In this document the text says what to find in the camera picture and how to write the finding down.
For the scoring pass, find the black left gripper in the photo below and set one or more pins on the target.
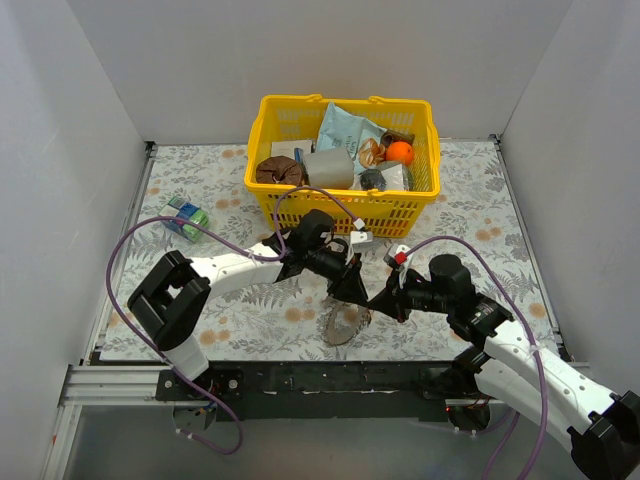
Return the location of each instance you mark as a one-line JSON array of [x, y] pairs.
[[347, 270]]

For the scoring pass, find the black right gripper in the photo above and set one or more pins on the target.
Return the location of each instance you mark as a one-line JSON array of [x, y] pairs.
[[398, 293]]

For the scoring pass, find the large silver keyring with chain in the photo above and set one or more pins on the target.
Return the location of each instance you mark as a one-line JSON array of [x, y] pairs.
[[341, 322]]

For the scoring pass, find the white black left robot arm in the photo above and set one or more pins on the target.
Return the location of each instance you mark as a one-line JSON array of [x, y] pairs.
[[170, 299]]

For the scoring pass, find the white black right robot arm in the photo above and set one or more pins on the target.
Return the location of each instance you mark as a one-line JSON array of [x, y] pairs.
[[596, 425]]

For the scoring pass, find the yellow plastic shopping basket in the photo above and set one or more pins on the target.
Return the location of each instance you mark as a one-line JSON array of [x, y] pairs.
[[389, 214]]

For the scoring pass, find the clear bag with dark item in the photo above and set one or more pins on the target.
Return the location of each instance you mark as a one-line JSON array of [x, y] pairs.
[[385, 177]]

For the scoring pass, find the grey paper roll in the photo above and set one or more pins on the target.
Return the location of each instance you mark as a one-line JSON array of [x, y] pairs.
[[329, 169]]

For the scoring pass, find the orange fruit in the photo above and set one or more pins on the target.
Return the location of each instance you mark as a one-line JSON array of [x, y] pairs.
[[401, 152]]

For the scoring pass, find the white box in basket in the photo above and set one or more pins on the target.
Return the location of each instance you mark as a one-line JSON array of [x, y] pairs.
[[295, 149]]

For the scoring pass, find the brown wrapped snack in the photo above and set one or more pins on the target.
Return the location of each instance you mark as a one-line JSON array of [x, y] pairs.
[[391, 136]]

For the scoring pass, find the light blue snack bag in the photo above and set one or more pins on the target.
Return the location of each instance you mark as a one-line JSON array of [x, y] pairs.
[[361, 137]]

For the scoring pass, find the blue green carton pack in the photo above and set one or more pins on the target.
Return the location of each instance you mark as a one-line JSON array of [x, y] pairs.
[[181, 217]]

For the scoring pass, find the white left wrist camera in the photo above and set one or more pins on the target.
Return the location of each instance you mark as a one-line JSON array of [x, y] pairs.
[[360, 240]]

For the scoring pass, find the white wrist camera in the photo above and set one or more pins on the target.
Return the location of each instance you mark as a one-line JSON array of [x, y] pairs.
[[398, 258], [360, 240]]

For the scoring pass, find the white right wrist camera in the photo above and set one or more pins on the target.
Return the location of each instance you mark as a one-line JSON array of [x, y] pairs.
[[398, 258]]

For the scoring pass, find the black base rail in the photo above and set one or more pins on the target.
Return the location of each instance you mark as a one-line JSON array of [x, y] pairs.
[[428, 391]]

